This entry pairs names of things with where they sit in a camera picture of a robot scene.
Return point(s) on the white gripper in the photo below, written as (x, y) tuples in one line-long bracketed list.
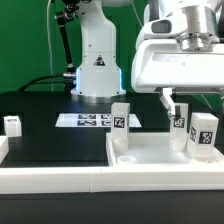
[(160, 65)]

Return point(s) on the white square table top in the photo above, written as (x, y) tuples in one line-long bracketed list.
[(153, 149)]

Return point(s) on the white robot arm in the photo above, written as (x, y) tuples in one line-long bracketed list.
[(193, 24)]

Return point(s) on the marker sheet with tags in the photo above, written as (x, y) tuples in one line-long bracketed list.
[(94, 120)]

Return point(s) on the white U-shaped fence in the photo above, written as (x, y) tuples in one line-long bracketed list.
[(111, 178)]

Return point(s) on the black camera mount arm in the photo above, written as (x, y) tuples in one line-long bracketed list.
[(62, 18)]

